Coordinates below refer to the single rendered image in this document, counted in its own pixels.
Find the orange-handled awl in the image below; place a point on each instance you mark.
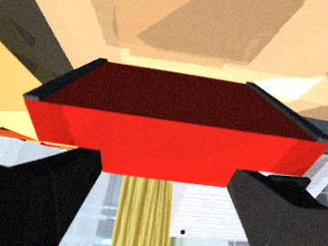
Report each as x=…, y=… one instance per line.
x=13, y=134

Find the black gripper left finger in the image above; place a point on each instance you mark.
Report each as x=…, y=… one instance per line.
x=39, y=199

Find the pale yellow panel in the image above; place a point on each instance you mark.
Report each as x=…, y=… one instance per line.
x=30, y=56

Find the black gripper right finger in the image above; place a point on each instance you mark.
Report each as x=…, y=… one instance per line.
x=274, y=215

